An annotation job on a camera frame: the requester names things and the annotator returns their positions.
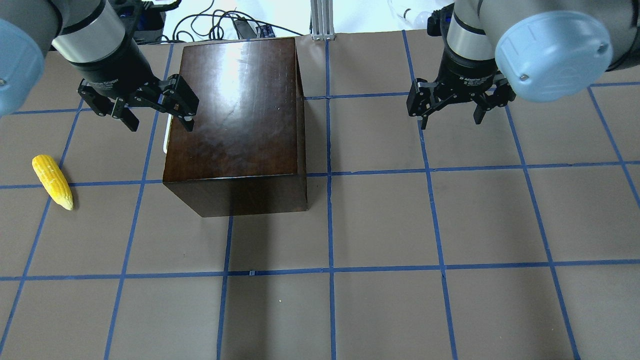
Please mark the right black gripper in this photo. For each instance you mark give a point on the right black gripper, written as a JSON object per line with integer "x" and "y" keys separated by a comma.
{"x": 466, "y": 71}

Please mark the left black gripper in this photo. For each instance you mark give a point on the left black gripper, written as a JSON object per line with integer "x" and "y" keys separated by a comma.
{"x": 116, "y": 70}

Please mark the light wood drawer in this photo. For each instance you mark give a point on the light wood drawer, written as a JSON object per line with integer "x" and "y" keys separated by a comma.
{"x": 166, "y": 137}

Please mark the yellow corn cob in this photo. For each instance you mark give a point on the yellow corn cob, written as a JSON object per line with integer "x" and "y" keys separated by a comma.
{"x": 53, "y": 180}

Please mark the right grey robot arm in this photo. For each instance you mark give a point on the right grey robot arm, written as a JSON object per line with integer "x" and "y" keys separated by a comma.
{"x": 495, "y": 51}

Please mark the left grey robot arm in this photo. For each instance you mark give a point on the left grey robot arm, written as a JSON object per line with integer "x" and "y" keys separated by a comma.
{"x": 91, "y": 36}

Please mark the clear plastic bottle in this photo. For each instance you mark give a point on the clear plastic bottle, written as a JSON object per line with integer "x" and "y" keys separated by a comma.
{"x": 413, "y": 14}

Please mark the dark brown wooden cabinet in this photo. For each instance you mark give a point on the dark brown wooden cabinet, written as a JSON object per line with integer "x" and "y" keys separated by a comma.
{"x": 246, "y": 154}

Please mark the aluminium frame post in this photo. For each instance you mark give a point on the aluminium frame post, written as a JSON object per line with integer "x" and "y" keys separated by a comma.
{"x": 322, "y": 20}

